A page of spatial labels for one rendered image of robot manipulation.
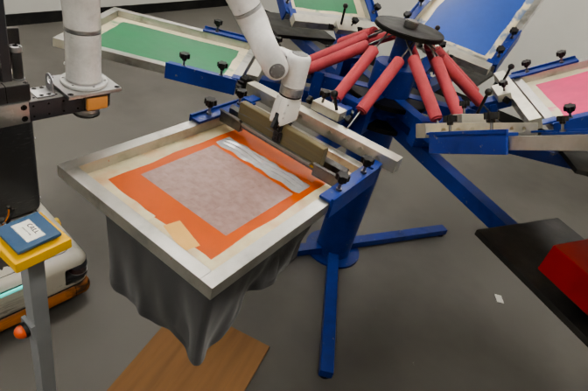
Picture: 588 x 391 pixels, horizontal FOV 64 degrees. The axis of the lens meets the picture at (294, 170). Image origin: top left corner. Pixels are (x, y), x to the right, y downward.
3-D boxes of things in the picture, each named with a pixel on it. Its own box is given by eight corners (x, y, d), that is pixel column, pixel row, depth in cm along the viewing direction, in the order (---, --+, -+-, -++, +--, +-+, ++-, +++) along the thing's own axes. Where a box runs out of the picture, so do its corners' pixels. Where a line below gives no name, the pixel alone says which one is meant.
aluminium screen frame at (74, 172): (210, 300, 103) (212, 289, 101) (57, 176, 127) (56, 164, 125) (372, 178, 162) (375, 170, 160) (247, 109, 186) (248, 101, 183)
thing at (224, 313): (202, 365, 136) (221, 261, 114) (193, 357, 138) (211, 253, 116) (294, 285, 171) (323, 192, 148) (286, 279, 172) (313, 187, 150)
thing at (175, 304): (197, 371, 135) (215, 265, 112) (101, 283, 153) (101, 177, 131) (205, 365, 137) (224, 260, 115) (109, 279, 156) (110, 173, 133)
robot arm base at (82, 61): (46, 72, 136) (43, 19, 127) (88, 66, 144) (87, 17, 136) (73, 94, 128) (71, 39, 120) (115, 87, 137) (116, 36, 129)
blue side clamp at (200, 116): (197, 137, 162) (199, 119, 158) (187, 130, 164) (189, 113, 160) (253, 116, 184) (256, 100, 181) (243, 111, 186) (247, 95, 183)
